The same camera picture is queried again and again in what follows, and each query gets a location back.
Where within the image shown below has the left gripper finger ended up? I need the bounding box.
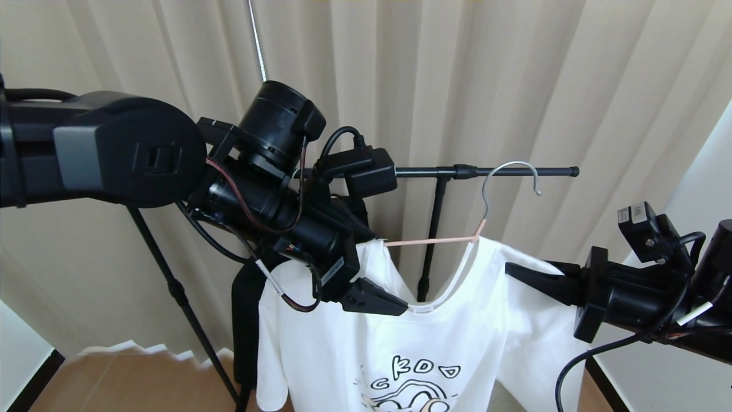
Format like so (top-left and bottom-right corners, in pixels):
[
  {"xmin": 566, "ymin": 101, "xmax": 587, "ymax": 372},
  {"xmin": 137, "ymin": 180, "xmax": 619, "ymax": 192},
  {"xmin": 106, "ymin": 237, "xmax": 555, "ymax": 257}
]
[{"xmin": 340, "ymin": 278, "xmax": 410, "ymax": 317}]

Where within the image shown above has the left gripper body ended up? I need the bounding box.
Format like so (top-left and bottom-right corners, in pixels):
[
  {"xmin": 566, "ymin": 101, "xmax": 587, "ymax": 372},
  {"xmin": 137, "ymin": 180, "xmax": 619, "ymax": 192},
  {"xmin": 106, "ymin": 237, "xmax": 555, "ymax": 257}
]
[{"xmin": 276, "ymin": 213, "xmax": 362, "ymax": 304}]

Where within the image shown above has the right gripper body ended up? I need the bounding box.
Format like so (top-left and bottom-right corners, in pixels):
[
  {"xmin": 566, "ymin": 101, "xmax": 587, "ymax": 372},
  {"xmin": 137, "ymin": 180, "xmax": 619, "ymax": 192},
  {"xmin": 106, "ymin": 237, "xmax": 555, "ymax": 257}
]
[{"xmin": 574, "ymin": 246, "xmax": 695, "ymax": 344}]

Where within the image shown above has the white printed garment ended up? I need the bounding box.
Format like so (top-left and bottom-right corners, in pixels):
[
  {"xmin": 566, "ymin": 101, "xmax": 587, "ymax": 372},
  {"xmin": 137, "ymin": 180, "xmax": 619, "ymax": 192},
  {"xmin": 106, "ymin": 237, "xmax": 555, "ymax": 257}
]
[{"xmin": 256, "ymin": 237, "xmax": 590, "ymax": 412}]

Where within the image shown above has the pink clothes hanger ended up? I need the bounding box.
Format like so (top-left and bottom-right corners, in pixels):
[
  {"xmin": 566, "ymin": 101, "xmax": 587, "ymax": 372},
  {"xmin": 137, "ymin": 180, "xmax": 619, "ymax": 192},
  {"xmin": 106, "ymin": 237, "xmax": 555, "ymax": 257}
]
[{"xmin": 383, "ymin": 161, "xmax": 542, "ymax": 248}]

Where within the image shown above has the black knitted garment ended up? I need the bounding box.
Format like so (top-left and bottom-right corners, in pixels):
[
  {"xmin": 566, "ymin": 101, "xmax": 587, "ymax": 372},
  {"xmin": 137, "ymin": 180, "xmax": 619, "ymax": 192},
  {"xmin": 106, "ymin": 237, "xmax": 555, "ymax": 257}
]
[{"xmin": 232, "ymin": 195, "xmax": 375, "ymax": 390}]

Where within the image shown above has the black clothes rack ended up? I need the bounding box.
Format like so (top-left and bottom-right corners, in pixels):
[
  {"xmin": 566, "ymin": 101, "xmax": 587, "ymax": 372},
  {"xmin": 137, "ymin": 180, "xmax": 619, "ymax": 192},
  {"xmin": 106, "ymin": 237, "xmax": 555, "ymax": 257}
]
[{"xmin": 125, "ymin": 165, "xmax": 580, "ymax": 412}]

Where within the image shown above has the beige curtain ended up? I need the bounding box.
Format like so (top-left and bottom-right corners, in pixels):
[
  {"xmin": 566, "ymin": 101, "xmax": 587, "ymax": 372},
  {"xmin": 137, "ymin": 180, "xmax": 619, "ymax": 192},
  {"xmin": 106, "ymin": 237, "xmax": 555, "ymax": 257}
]
[{"xmin": 0, "ymin": 0, "xmax": 732, "ymax": 358}]

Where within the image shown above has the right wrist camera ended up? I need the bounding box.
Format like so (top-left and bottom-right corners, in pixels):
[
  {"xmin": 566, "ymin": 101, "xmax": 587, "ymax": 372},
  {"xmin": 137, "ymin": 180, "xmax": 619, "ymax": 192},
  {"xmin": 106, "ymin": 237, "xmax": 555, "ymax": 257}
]
[{"xmin": 616, "ymin": 201, "xmax": 695, "ymax": 272}]

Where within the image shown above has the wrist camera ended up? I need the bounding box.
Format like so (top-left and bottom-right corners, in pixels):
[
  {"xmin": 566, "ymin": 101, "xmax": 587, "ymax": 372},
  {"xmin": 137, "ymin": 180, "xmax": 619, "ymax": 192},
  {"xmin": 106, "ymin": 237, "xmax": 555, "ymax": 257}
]
[
  {"xmin": 616, "ymin": 201, "xmax": 695, "ymax": 272},
  {"xmin": 329, "ymin": 146, "xmax": 399, "ymax": 199}
]

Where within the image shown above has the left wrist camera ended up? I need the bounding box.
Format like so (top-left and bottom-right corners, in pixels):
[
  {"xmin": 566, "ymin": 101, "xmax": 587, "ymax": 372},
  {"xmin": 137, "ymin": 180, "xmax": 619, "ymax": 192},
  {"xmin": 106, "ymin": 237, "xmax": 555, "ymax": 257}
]
[{"xmin": 329, "ymin": 146, "xmax": 399, "ymax": 199}]

